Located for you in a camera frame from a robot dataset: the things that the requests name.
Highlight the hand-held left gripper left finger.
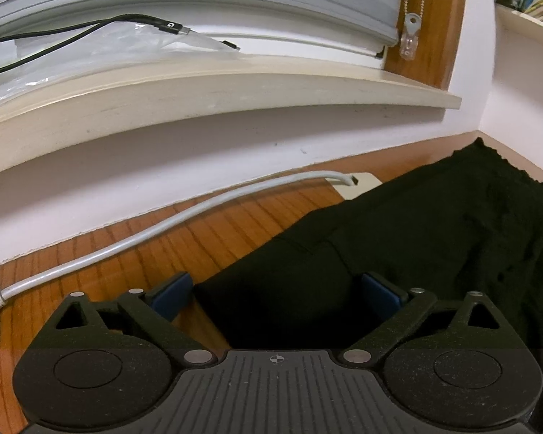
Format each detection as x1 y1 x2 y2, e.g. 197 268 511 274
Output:
53 272 218 368

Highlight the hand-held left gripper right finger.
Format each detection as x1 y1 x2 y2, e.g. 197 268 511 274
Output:
337 272 501 368

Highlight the black garment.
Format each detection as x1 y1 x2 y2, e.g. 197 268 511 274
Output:
194 138 543 430

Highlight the pale square card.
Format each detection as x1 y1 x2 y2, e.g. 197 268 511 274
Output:
327 172 383 200

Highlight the white window sill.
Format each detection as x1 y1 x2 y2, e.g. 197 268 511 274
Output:
0 53 463 180

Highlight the clear plastic bag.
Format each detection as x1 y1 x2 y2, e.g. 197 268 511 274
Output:
0 22 236 100

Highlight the white window blind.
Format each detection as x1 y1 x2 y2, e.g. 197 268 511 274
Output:
0 0 410 55

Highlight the white charging cable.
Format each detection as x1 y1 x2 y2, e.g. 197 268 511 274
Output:
0 170 360 312

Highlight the clear blind cord weight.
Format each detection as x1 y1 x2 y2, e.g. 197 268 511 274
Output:
399 0 432 61

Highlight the wooden window frame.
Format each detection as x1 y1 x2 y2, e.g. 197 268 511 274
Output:
384 0 469 90

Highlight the white wall shelf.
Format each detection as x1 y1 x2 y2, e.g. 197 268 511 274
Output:
495 4 543 50

